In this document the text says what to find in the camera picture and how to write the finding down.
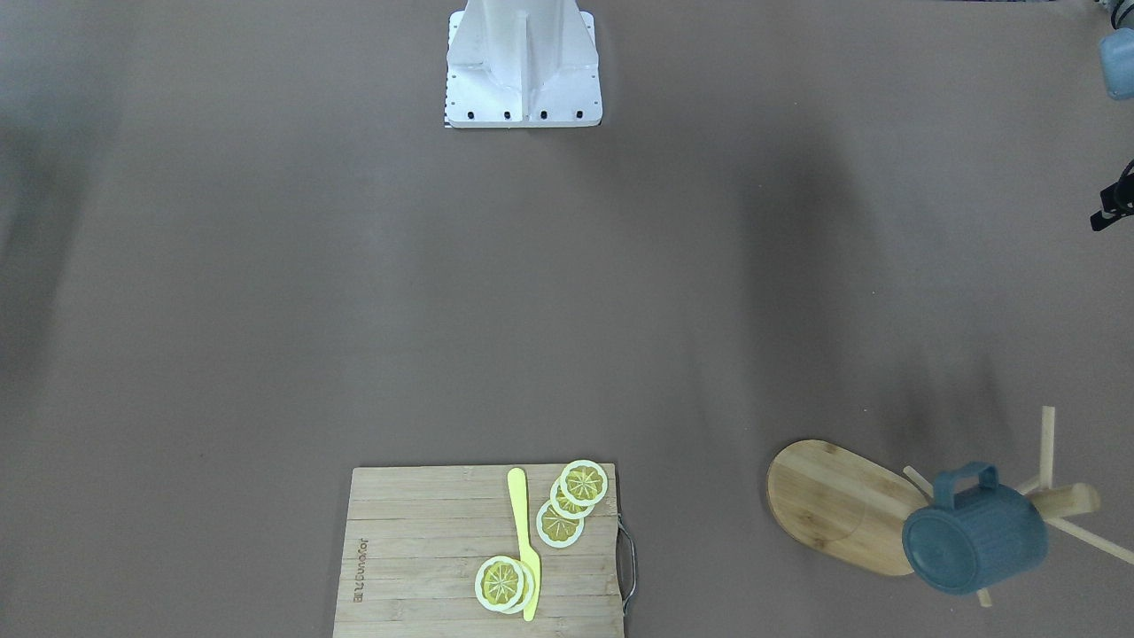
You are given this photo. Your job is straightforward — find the bamboo cutting board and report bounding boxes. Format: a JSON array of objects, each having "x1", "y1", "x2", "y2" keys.
[{"x1": 333, "y1": 462, "x2": 638, "y2": 637}]

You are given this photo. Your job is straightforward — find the blue cup green inside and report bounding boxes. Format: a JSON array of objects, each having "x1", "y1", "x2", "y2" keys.
[{"x1": 902, "y1": 462, "x2": 1049, "y2": 596}]

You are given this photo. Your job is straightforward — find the lemon slice middle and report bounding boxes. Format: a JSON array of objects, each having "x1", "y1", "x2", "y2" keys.
[{"x1": 549, "y1": 480, "x2": 595, "y2": 520}]

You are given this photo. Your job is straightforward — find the lemon slice under front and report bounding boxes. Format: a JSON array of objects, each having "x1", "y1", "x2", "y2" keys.
[{"x1": 503, "y1": 561, "x2": 536, "y2": 615}]

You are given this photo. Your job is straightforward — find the yellow plastic knife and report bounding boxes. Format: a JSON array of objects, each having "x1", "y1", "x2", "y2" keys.
[{"x1": 507, "y1": 467, "x2": 542, "y2": 622}]

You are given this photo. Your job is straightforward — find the lemon slice top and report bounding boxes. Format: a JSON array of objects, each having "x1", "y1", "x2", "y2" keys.
[{"x1": 559, "y1": 459, "x2": 610, "y2": 508}]

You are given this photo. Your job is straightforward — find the wooden cup storage rack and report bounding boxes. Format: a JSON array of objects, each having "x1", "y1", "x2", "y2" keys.
[{"x1": 765, "y1": 405, "x2": 1131, "y2": 607}]

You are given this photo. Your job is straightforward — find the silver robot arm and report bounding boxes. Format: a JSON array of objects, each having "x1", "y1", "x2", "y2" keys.
[{"x1": 1090, "y1": 1, "x2": 1133, "y2": 233}]

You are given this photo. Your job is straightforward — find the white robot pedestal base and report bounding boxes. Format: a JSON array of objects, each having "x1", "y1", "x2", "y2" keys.
[{"x1": 443, "y1": 1, "x2": 603, "y2": 129}]

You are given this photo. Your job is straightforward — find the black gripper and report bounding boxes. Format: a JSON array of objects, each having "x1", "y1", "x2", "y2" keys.
[{"x1": 1090, "y1": 160, "x2": 1133, "y2": 233}]

